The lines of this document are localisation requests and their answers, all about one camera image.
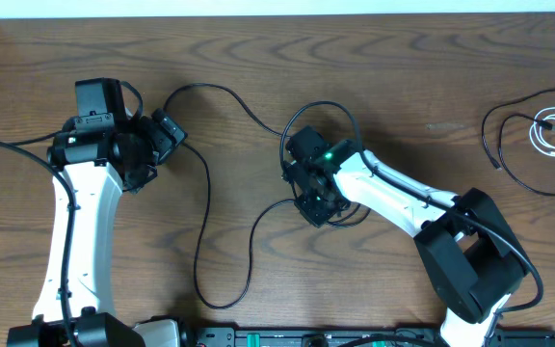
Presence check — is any black USB cable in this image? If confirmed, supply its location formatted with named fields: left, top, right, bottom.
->
left=480, top=87, right=555, bottom=198

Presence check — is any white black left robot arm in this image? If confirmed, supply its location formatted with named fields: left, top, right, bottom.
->
left=7, top=78, right=187, bottom=346

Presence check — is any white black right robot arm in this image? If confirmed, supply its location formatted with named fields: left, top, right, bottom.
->
left=280, top=126, right=532, bottom=346

